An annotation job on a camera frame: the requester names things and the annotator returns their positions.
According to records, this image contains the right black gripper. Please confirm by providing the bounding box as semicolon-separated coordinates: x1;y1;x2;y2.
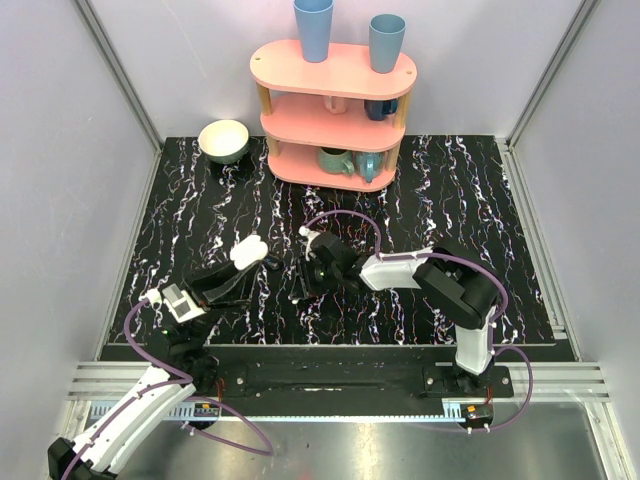
289;254;341;300

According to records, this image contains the white oval charging case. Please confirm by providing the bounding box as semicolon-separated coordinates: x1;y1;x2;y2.
229;234;268;271

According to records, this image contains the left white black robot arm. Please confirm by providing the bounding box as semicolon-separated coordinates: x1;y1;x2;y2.
47;260;260;479

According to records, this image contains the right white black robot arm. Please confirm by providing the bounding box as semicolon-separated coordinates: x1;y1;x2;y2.
291;227;508;397

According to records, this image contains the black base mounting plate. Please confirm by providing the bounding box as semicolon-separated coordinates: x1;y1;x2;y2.
206;345;514;400

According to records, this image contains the green speckled ceramic mug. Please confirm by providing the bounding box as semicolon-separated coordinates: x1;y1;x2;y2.
317;147;355;175

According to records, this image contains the blue butterfly ceramic mug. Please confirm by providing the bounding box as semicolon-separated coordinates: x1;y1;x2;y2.
354;152;385;183

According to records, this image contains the green white ceramic bowl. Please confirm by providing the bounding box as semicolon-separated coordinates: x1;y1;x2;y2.
198;120;250;165

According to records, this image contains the pink three-tier wooden shelf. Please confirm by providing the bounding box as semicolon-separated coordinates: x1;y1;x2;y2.
249;39;418;192

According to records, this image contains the pink ceramic mug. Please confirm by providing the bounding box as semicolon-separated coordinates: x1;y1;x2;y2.
323;96;349;115

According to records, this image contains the dark blue ceramic mug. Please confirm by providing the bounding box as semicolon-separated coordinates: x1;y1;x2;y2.
364;98;398;121

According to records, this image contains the light blue tall cup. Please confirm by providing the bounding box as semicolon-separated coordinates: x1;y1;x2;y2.
294;0;334;63

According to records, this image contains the grey blue tall cup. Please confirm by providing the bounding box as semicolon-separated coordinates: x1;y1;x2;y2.
369;14;406;74

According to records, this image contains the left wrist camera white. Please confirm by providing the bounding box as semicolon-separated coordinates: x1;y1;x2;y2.
141;284;206;324

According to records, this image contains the aluminium frame rail front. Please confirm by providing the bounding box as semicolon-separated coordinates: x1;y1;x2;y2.
89;399;471;422

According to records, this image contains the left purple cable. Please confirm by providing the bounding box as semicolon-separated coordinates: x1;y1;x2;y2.
59;299;275;480

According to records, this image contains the right aluminium corner post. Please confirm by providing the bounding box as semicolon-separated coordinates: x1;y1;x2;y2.
505;0;601;146

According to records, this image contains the aluminium corner post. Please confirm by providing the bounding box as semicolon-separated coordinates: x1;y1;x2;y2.
74;0;164;151
505;0;601;146

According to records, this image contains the left aluminium corner post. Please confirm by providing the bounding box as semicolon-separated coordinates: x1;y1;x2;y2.
74;0;164;151

